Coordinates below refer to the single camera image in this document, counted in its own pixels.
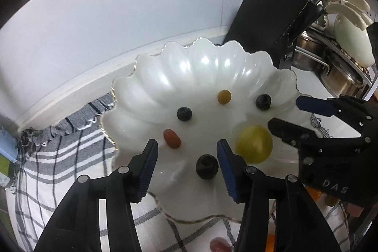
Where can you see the checkered white black cloth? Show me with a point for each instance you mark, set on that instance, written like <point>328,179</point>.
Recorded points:
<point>49,162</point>

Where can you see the person's left hand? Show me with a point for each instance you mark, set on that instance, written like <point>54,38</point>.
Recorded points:
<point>354,210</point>

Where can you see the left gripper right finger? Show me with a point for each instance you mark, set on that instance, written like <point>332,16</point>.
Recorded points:
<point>249,186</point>

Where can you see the green apple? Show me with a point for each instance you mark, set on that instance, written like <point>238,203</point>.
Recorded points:
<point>254,144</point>

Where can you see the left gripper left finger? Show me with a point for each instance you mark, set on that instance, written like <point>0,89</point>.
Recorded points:
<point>126,185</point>

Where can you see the dark round plum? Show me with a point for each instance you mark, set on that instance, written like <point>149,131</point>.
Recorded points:
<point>184,114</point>

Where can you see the cream ceramic pot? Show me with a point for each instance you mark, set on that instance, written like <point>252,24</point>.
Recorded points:
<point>350,29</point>

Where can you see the stainless steel pot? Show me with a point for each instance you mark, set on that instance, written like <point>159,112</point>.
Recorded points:
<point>341,79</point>

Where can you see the red oblong date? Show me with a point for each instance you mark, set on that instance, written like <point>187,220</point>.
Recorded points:
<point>171,138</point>

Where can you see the black knife block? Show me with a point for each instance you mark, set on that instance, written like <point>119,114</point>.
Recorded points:
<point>273,26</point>

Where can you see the white scalloped ceramic bowl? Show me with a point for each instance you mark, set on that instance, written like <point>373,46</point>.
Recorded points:
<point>146,103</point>

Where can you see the smaller orange tangerine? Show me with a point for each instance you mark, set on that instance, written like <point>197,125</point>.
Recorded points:
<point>270,243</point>

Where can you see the dark purple plum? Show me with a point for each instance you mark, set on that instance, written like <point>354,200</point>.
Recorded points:
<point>207,167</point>

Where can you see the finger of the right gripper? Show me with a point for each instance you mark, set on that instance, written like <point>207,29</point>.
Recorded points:
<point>357,113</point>
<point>305,139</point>

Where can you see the dark plum gripper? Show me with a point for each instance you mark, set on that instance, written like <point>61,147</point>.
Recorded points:
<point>263,102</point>

